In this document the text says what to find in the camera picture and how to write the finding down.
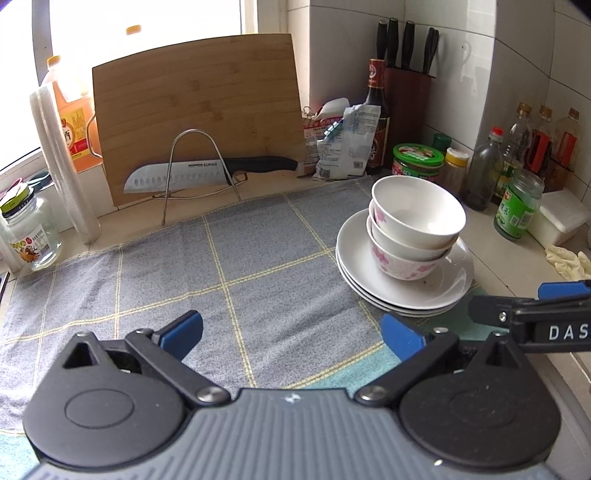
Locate black-handled kitchen knife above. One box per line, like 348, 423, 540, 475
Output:
124, 156, 298, 193

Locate glass jar green lid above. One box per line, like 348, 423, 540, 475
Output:
0, 186, 63, 271

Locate yellow lid spice jar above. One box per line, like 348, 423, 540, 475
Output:
441, 148, 470, 197

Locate dark bottle red cap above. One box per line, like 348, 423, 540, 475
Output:
463, 127, 505, 212

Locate green label glass jar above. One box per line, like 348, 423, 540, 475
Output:
493, 168, 546, 241

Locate bamboo cutting board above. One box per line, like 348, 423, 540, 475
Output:
85, 33, 308, 207

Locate dark red knife block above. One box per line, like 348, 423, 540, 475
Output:
384, 66, 435, 160

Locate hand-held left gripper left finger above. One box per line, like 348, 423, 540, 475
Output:
62, 310, 232, 409

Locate white plastic box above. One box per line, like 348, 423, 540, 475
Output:
526, 190, 583, 247

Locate clear bottle gold cap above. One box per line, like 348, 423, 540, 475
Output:
494, 102, 534, 204

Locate metal wire rack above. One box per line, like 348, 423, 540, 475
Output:
161, 130, 247, 227

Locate orange oil jug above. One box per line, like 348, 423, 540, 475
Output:
41, 55, 100, 174

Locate white wall hook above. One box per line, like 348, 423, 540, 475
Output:
457, 39, 476, 70

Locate white plate with fruit print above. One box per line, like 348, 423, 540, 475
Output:
338, 263, 472, 313
350, 277, 463, 319
335, 208, 475, 306

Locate red liquid bottle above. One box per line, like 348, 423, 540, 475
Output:
526, 105, 555, 176

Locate white bowl pink floral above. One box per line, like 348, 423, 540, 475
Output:
369, 240, 454, 282
366, 216, 452, 262
369, 175, 467, 250

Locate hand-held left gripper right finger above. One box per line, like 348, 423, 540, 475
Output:
353, 311, 522, 408

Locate dark soy sauce bottle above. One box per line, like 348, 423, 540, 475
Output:
362, 58, 391, 175

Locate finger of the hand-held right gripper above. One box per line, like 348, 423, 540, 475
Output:
468, 295, 591, 326
538, 280, 591, 301

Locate pale yellow rubber glove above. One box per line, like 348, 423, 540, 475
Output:
544, 244, 591, 280

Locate clear plastic bag roll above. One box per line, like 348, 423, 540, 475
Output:
29, 87, 101, 244
0, 217, 24, 274

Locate red and white packet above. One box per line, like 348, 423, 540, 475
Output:
302, 98, 352, 167

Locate white crumpled food bag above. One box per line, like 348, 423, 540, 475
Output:
314, 104, 382, 182

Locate grey checked towel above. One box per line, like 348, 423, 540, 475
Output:
0, 178, 506, 462

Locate green lid sauce jar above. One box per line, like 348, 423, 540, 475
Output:
392, 143, 445, 185

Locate amber liquid bottle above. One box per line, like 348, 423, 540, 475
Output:
553, 107, 583, 174

